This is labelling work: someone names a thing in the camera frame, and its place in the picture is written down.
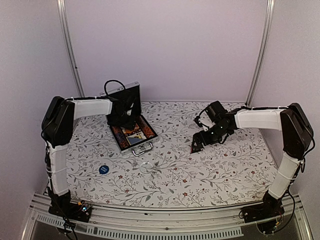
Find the aluminium frame post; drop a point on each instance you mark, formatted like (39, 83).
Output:
(262, 50)
(61, 7)

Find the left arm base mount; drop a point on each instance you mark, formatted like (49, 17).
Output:
(63, 207)

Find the poker chip row right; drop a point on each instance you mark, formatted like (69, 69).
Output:
(144, 127)

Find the black triangle marker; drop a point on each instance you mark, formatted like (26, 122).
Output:
(195, 150)

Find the blue round button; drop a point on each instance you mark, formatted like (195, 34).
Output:
(103, 169)

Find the poker chip row left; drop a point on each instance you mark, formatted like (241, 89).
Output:
(120, 137)

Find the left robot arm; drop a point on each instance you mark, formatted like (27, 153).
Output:
(57, 128)

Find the poker chip row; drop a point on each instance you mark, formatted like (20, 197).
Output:
(120, 137)
(144, 127)

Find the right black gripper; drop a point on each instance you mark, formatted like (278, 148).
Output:
(206, 141)

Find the clear round dealer button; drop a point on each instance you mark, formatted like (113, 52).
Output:
(146, 167)

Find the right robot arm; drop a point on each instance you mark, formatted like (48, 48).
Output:
(291, 121)

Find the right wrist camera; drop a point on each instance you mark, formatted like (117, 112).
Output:
(198, 121)

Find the left aluminium frame post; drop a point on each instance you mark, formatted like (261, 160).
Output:
(61, 7)

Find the right aluminium frame post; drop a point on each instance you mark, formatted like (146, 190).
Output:
(262, 50)

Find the front aluminium rail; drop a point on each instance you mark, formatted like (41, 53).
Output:
(112, 222)

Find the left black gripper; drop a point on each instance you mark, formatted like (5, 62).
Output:
(130, 125)

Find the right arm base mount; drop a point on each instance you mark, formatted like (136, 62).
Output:
(269, 215)

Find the floral table mat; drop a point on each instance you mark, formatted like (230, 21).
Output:
(238, 171)

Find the blue playing card deck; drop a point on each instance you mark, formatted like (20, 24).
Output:
(135, 138)

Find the aluminium poker case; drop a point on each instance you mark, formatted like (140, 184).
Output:
(115, 88)

